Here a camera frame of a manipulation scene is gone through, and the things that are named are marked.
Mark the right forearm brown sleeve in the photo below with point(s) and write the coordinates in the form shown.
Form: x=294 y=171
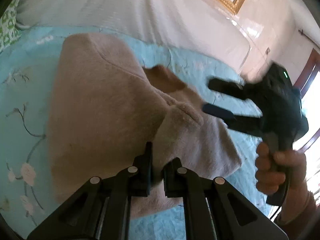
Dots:
x=299 y=207

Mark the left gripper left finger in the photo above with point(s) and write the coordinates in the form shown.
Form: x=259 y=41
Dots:
x=101 y=208

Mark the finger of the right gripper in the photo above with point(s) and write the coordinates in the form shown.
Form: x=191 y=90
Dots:
x=243 y=92
x=250 y=125

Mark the right hand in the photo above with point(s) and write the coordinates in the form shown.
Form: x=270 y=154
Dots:
x=275 y=168

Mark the green white checkered pillow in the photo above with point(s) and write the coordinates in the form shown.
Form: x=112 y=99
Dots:
x=9 y=34

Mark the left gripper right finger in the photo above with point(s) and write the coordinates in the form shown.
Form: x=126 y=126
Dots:
x=214 y=209

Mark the beige knit sweater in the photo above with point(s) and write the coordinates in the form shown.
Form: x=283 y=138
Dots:
x=105 y=107

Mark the grey striped bolster pillow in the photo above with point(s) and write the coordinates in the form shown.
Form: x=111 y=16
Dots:
x=198 y=25

